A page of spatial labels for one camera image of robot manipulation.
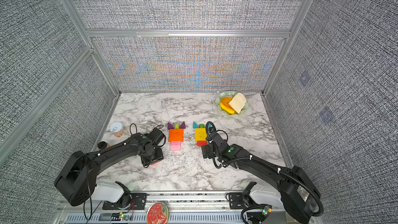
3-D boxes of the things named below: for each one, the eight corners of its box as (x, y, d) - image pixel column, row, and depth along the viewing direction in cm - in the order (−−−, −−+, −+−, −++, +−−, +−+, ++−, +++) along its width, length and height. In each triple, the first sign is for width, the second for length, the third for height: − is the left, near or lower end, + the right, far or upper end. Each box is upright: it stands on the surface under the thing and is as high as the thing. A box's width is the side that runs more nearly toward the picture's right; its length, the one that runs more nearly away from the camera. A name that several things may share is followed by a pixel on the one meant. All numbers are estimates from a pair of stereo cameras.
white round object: (112, 137, 98) (107, 132, 93) (116, 127, 102) (112, 122, 98) (123, 137, 98) (119, 132, 93) (126, 127, 102) (123, 122, 98)
